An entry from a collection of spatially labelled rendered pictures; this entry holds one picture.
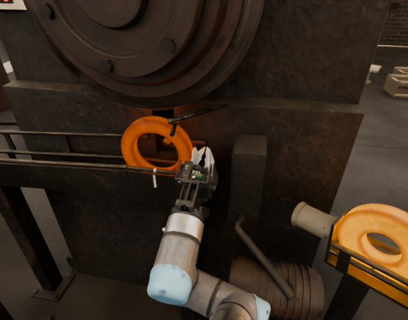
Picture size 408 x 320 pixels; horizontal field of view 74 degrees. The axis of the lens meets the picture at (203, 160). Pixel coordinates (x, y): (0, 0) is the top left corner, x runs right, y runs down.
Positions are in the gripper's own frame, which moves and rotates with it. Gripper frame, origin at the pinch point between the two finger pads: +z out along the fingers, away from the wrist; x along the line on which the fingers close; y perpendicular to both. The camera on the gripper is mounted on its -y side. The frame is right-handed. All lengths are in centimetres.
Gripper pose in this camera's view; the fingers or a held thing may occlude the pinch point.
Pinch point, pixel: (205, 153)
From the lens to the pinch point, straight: 70.2
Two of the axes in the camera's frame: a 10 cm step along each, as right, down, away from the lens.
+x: -9.8, -1.1, 1.7
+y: -0.6, -6.3, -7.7
